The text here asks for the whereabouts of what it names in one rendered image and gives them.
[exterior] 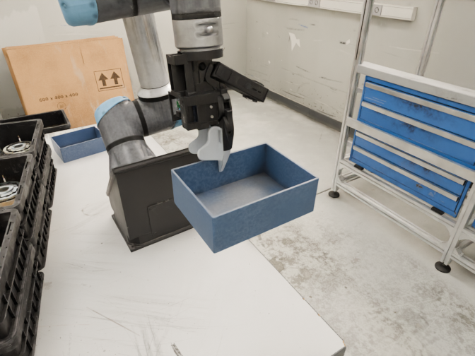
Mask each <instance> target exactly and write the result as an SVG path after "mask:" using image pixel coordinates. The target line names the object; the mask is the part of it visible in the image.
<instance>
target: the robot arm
mask: <svg viewBox="0 0 475 356"><path fill-rule="evenodd" d="M57 1H58V2H59V6H60V9H61V12H62V14H63V16H64V20H65V21H66V23H67V24H68V25H70V26H72V27H76V26H82V25H88V26H92V25H95V24H96V23H102V22H107V21H111V20H118V19H122V20H123V22H124V27H125V30H126V33H127V38H128V41H129V46H130V49H131V53H132V56H133V60H134V64H135V67H136V72H137V75H138V78H139V83H140V86H141V87H140V88H139V90H138V92H137V95H138V99H137V100H133V101H131V100H130V99H129V98H128V97H125V96H123V97H122V96H118V97H114V98H111V99H109V100H106V101H105V102H103V103H102V104H101V105H100V106H99V107H98V108H97V109H96V111H95V120H96V123H97V128H98V129H99V132H100V135H101V137H102V140H103V143H104V144H105V148H106V150H107V154H108V156H109V176H110V174H111V171H112V168H116V167H120V166H123V165H128V164H131V163H133V162H138V161H141V160H145V159H149V158H153V157H156V155H155V154H154V152H153V151H152V150H151V149H150V148H149V147H148V145H147V144H146V141H145V139H144V137H147V136H151V135H153V134H158V133H160V132H163V131H167V130H173V129H174V128H177V127H179V126H181V125H182V127H183V128H184V129H186V130H188V131H191V130H195V129H197V130H198V136H197V137H196V138H195V139H194V140H193V141H192V142H190V143H189V151H190V153H193V154H197V156H198V158H199V159H200V160H217V161H218V171H219V172H222V171H223V169H224V167H225V165H226V163H227V161H228V158H229V155H230V151H231V149H232V147H233V138H234V123H233V111H232V105H231V101H230V96H229V94H228V91H227V89H226V88H227V87H228V88H230V89H232V90H234V91H236V92H238V93H240V94H242V96H243V97H244V98H246V99H248V100H249V101H252V102H257V101H258V102H264V101H265V99H266V96H267V94H268V92H269V89H268V88H265V87H264V85H263V84H262V83H260V82H259V81H256V80H252V79H250V78H248V77H246V76H244V75H242V74H241V73H239V72H237V71H235V70H233V69H232V68H230V67H228V66H226V65H225V64H222V63H221V62H219V61H212V59H218V58H221V57H223V48H222V47H220V46H221V45H222V44H223V26H222V17H221V0H57ZM161 11H170V12H171V17H172V28H173V34H174V40H175V47H176V48H178V49H180V50H178V51H177V53H172V54H166V59H167V65H168V74H169V79H170V82H169V80H168V74H167V71H166V67H165V61H164V57H163V51H162V47H161V44H160V38H159V34H158V29H157V25H156V19H155V15H154V13H157V12H161Z"/></svg>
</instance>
